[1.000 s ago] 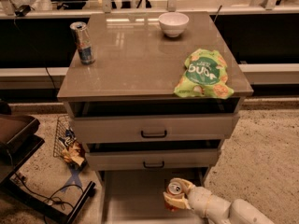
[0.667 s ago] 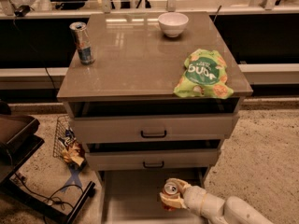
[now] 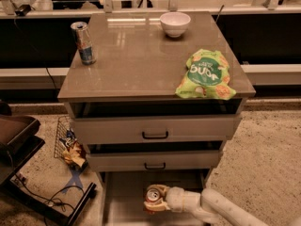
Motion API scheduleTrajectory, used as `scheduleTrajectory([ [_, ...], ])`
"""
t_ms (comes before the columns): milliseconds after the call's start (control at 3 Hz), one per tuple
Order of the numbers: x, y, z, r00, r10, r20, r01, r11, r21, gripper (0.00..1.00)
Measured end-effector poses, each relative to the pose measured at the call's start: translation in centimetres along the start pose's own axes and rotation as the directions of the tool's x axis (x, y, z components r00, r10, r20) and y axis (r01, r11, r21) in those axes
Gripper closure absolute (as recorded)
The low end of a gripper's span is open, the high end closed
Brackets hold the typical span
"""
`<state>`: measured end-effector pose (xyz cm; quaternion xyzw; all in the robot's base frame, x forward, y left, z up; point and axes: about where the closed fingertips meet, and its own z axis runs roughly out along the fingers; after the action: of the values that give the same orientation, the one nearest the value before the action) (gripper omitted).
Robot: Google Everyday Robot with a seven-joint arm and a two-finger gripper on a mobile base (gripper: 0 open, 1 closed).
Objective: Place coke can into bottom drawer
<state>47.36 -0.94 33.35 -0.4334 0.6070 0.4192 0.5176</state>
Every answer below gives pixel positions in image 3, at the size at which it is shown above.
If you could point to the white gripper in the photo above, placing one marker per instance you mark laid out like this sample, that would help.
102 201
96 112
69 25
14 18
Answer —
176 198

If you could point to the orange coke can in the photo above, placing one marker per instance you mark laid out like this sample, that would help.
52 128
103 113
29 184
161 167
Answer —
154 195

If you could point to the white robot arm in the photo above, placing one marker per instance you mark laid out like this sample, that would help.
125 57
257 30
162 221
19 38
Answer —
205 206

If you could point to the open bottom drawer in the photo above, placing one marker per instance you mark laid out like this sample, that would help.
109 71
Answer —
125 192

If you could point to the grey drawer cabinet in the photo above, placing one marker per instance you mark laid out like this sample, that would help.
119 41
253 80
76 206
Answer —
136 74

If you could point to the silver blue energy drink can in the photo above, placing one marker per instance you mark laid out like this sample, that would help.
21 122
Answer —
83 42

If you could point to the yellow crumpled snack bag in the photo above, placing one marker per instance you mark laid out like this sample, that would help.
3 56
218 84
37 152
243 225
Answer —
75 155

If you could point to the blue snack bag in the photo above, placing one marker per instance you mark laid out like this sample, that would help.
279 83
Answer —
68 140

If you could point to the green chip bag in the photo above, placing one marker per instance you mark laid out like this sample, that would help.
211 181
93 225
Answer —
207 77

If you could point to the white ceramic bowl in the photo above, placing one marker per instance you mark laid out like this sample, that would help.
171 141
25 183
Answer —
174 24

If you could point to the middle drawer with black handle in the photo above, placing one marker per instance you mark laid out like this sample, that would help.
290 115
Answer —
181 160

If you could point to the drawer with black handle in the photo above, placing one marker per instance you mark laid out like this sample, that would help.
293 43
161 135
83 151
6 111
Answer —
181 160
155 129

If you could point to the top drawer with black handle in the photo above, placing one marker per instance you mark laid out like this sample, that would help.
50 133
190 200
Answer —
155 129

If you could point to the wire basket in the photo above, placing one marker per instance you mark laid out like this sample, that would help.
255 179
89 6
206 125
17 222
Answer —
63 124

